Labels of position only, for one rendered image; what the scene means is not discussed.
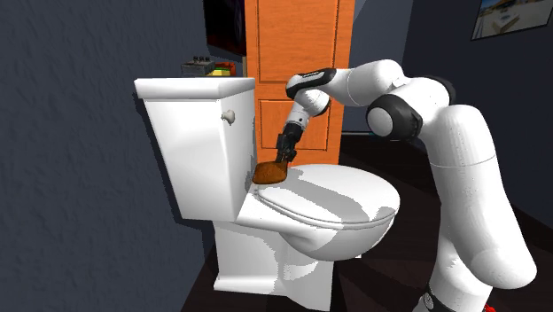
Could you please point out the brown bread loaf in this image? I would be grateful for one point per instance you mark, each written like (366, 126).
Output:
(270, 172)

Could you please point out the orange wooden door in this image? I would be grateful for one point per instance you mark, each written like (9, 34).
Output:
(298, 56)

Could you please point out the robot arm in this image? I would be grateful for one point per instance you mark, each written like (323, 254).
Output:
(462, 173)

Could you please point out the white toilet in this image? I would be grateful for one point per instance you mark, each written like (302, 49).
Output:
(311, 203)

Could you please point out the grey box with knobs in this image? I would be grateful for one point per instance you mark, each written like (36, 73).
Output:
(197, 67)

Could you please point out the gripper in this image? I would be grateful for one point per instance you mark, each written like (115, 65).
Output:
(287, 145)

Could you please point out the colourful box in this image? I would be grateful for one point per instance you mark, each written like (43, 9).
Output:
(224, 69)

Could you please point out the framed wall picture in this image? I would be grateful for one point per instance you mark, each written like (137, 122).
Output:
(510, 17)

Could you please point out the dark wall picture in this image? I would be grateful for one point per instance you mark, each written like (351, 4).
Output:
(224, 26)

